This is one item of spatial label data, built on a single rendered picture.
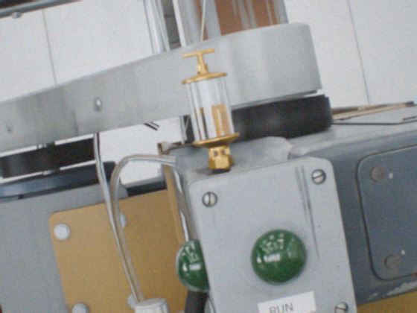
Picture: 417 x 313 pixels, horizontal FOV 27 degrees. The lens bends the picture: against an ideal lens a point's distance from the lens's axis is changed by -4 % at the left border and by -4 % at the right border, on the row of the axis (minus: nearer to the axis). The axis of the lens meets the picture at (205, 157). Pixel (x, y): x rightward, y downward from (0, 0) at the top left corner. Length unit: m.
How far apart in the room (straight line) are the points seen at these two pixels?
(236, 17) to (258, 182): 0.57
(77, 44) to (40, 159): 4.78
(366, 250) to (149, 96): 0.25
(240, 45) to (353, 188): 0.16
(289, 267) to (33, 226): 0.49
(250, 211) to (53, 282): 0.47
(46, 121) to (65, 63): 4.88
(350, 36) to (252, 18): 4.87
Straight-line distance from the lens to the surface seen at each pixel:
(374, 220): 0.52
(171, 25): 1.06
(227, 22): 1.01
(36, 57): 5.72
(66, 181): 0.92
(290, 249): 0.45
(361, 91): 5.87
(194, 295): 0.52
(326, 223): 0.46
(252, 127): 0.62
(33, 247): 0.90
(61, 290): 0.90
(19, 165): 0.94
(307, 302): 0.47
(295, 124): 0.62
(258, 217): 0.46
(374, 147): 0.52
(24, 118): 0.85
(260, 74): 0.62
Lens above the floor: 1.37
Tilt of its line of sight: 3 degrees down
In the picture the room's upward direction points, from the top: 11 degrees counter-clockwise
